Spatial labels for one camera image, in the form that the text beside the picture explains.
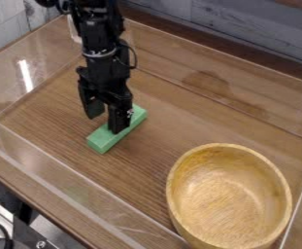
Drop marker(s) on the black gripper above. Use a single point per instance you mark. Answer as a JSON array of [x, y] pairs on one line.
[[103, 86]]

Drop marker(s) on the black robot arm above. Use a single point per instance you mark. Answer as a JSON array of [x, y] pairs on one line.
[[99, 24]]

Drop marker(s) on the brown wooden bowl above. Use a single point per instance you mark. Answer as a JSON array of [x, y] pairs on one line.
[[229, 199]]

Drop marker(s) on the clear acrylic tray wall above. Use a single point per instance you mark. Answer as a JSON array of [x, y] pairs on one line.
[[92, 214]]

